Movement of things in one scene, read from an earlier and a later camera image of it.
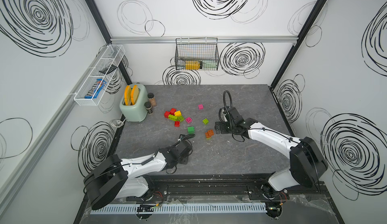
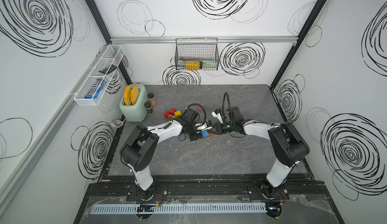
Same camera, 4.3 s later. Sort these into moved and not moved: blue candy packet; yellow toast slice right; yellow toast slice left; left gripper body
Moved: left gripper body
Not moved: blue candy packet; yellow toast slice right; yellow toast slice left
